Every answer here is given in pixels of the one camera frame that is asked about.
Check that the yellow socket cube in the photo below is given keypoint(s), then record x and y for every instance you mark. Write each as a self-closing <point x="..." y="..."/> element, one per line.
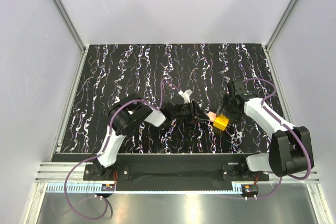
<point x="220" y="123"/>

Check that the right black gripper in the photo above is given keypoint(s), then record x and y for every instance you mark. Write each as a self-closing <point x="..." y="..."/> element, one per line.
<point x="233" y="117"/>

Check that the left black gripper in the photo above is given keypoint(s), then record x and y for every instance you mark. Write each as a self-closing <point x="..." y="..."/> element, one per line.
<point x="196" y="115"/>

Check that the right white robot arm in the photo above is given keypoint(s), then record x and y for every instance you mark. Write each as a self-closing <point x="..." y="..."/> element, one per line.
<point x="290" y="153"/>

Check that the left aluminium frame post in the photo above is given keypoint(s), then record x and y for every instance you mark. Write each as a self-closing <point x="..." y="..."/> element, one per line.
<point x="69" y="24"/>

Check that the pink plug adapter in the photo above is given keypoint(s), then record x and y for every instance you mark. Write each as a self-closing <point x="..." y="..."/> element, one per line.
<point x="212" y="116"/>

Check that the aluminium frame post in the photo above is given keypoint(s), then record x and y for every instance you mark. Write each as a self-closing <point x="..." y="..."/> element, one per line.
<point x="69" y="24"/>
<point x="286" y="14"/>

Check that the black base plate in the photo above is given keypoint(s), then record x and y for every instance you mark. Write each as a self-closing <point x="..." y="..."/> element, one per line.
<point x="175" y="172"/>

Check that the slotted cable duct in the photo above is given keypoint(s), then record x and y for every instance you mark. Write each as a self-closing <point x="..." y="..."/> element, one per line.
<point x="81" y="188"/>

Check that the right aluminium frame post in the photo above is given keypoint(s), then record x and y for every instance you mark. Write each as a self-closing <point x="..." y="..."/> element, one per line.
<point x="286" y="14"/>

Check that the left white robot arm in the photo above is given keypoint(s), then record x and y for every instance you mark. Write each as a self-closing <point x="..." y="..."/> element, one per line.
<point x="131" y="112"/>

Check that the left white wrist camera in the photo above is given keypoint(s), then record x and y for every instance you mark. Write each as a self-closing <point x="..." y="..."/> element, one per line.
<point x="185" y="95"/>

